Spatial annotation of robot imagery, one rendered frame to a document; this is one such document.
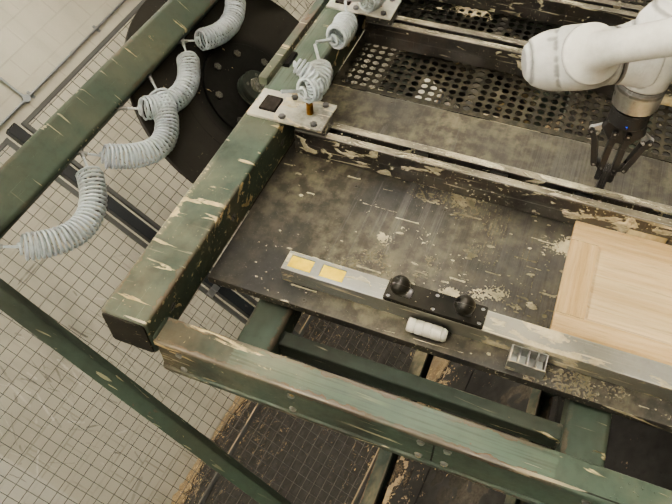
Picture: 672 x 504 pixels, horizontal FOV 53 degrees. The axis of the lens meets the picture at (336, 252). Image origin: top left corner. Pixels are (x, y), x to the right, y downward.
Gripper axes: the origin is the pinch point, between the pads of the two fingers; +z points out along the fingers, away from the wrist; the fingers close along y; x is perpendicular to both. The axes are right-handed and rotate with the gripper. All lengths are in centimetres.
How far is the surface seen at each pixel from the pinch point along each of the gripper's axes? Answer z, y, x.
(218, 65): 19, 112, -29
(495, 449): 3, 7, 67
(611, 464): 142, -42, -7
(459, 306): -7, 20, 48
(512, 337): 4.2, 9.3, 43.5
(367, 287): 4, 39, 42
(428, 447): 7, 18, 69
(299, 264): 4, 54, 42
